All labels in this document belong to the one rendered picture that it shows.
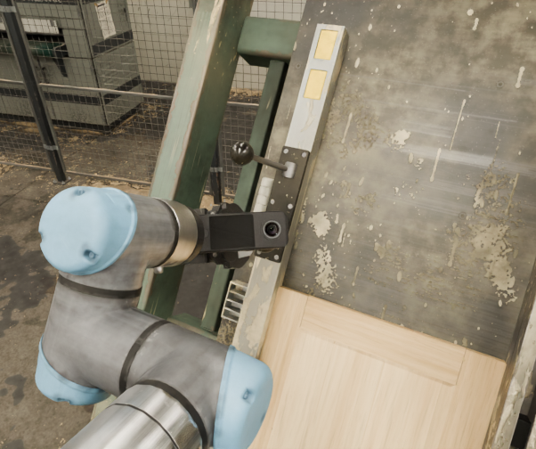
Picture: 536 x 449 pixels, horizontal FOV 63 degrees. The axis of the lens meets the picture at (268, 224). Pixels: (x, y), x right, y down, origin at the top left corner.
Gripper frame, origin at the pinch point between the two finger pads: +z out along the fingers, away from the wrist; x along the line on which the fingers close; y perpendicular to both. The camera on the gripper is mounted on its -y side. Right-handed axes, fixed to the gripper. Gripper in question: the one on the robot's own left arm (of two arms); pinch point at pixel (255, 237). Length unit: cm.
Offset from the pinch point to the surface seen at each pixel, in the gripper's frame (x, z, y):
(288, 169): -11.4, 7.0, -4.0
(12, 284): 7, 131, 214
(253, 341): 17.7, 9.1, 5.3
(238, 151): -13.1, -2.8, 0.7
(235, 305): 11.6, 12.7, 10.1
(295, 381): 25.0, 11.5, -1.1
